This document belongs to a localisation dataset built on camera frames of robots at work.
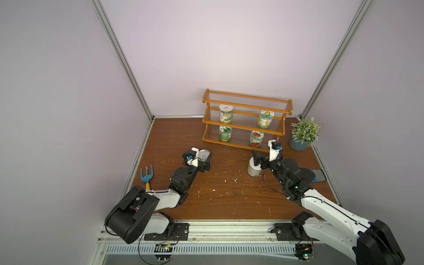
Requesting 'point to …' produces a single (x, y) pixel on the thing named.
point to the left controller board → (163, 252)
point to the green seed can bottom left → (225, 133)
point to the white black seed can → (253, 170)
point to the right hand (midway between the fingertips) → (263, 145)
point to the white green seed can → (226, 113)
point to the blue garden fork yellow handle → (148, 177)
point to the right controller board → (303, 252)
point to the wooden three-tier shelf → (250, 122)
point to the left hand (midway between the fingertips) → (204, 150)
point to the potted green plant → (304, 133)
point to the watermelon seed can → (203, 154)
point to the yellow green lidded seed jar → (265, 118)
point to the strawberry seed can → (256, 138)
